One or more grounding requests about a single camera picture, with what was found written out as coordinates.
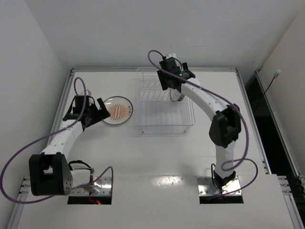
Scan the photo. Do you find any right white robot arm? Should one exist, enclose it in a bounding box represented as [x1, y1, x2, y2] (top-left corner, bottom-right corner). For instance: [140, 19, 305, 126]
[157, 57, 241, 190]

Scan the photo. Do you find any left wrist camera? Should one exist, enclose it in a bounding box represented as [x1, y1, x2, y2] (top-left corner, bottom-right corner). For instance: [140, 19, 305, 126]
[82, 89, 92, 96]

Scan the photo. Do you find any black wall cable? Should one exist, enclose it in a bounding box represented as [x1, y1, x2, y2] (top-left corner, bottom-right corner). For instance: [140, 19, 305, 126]
[263, 69, 281, 95]

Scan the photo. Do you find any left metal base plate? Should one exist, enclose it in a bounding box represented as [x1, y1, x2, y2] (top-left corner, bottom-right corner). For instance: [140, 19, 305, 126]
[91, 177, 112, 197]

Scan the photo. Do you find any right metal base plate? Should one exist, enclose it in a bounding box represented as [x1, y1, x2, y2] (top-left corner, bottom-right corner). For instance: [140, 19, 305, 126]
[197, 177, 242, 197]

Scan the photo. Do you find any metal base plate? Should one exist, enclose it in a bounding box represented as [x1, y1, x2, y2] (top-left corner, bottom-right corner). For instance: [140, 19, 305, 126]
[197, 177, 242, 197]
[91, 177, 112, 197]

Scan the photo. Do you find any orange sunburst plate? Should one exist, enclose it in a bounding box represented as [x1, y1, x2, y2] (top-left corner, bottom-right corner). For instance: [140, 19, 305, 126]
[103, 96, 133, 126]

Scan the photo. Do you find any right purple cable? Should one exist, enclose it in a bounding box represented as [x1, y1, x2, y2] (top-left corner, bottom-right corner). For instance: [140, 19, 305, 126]
[147, 49, 259, 200]

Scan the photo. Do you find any white wire dish rack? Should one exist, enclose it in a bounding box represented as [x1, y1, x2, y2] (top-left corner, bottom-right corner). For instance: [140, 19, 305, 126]
[135, 67, 195, 135]

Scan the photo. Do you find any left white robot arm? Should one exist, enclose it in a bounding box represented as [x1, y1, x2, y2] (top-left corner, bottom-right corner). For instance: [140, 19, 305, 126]
[29, 95, 110, 196]

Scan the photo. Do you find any grey clover pattern plate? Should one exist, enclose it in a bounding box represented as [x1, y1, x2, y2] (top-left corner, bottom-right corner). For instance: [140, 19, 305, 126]
[170, 88, 185, 102]

